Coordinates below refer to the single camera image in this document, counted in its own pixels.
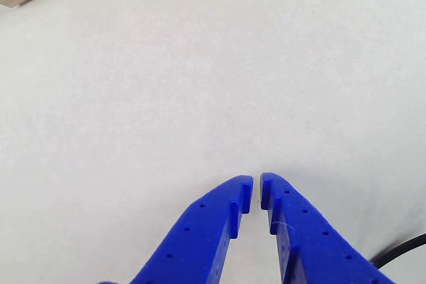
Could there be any black cable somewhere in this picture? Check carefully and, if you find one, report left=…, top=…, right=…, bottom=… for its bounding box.
left=369, top=233, right=426, bottom=269

